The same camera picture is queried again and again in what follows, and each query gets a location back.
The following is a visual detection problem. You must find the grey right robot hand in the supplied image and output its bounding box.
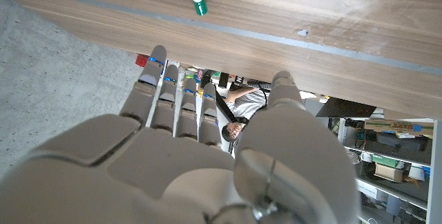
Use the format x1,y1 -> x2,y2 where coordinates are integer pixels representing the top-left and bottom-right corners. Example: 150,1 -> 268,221
0,45 -> 362,224

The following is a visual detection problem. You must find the red cup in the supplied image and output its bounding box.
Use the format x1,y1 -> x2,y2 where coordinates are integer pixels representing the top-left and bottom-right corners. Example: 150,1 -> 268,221
135,53 -> 150,68

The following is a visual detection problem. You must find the seated person grey shirt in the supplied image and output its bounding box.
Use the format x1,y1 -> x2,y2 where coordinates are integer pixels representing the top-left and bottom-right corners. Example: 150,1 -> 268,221
220,86 -> 269,144

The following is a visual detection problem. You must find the small cardboard box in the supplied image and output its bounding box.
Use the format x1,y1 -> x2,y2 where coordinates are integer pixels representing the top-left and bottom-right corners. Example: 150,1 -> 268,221
374,163 -> 404,183

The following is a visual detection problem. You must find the printed cardboard box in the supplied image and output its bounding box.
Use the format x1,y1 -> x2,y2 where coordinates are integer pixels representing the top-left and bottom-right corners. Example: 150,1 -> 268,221
364,119 -> 434,137

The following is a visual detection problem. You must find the white shelf unit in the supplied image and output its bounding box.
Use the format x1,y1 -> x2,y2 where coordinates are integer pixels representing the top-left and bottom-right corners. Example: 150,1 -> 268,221
324,116 -> 442,224

